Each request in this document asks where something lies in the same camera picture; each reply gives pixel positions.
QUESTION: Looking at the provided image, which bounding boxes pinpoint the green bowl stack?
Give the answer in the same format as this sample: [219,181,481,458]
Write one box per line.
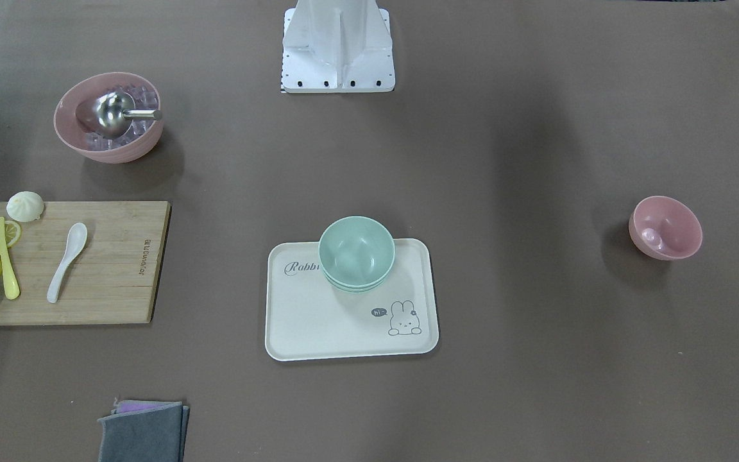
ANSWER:
[318,216,396,293]

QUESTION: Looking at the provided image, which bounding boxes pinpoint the yellow plastic knife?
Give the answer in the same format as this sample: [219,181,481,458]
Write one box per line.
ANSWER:
[0,216,21,300]

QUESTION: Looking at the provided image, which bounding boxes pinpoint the cream rabbit tray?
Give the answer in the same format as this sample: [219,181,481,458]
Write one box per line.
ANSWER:
[264,239,439,361]

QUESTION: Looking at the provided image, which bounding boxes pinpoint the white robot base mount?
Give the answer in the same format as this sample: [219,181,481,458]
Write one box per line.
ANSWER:
[280,1,396,94]

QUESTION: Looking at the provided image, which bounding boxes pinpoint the bamboo cutting board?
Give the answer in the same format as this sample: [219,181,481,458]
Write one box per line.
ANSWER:
[0,201,171,327]

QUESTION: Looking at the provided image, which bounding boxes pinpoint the large pink ice bowl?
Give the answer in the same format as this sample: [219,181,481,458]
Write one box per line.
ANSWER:
[53,71,164,164]

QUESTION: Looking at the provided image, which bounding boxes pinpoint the grey folded cloth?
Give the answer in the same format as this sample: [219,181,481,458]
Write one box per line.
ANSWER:
[98,400,190,461]

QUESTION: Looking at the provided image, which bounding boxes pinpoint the lower lemon slice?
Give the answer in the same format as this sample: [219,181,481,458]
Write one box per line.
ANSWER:
[4,220,22,248]

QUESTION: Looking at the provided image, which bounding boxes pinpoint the white ceramic spoon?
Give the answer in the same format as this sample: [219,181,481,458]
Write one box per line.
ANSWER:
[46,222,89,304]

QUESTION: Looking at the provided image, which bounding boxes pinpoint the metal ice scoop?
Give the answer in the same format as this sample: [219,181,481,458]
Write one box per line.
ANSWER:
[74,91,162,139]

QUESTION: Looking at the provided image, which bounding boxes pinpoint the white steamed bun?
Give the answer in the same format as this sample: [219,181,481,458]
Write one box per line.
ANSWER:
[6,192,45,223]

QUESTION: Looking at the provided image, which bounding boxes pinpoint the small pink bowl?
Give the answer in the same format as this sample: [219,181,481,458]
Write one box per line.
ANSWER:
[628,195,703,261]

